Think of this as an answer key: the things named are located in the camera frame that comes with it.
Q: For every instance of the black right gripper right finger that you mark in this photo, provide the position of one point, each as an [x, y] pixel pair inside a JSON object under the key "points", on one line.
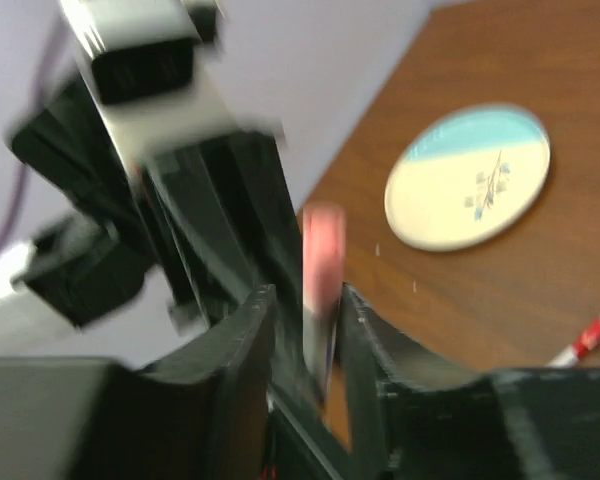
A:
{"points": [[415, 415]]}

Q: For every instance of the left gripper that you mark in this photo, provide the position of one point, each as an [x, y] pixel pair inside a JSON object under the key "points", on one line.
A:
{"points": [[217, 217]]}

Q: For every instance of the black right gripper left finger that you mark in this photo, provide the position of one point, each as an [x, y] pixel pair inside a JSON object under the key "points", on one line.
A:
{"points": [[200, 413]]}

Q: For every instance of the pink pen cap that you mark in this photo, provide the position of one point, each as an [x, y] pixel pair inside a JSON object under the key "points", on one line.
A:
{"points": [[324, 252]]}

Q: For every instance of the red-tipped white marker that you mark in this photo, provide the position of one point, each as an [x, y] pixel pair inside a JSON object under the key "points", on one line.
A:
{"points": [[567, 358]]}

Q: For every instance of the red pen cap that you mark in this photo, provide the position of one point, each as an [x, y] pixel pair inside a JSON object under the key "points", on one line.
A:
{"points": [[588, 340]]}

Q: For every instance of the white pen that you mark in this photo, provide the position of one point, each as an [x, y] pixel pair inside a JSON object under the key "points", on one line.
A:
{"points": [[319, 338]]}

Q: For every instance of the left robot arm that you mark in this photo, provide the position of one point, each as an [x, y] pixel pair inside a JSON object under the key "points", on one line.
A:
{"points": [[26, 319]]}

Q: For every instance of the round pastel plate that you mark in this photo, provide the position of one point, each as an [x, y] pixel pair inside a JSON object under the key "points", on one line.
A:
{"points": [[467, 177]]}

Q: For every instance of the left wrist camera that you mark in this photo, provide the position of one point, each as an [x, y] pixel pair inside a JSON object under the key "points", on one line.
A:
{"points": [[144, 64]]}

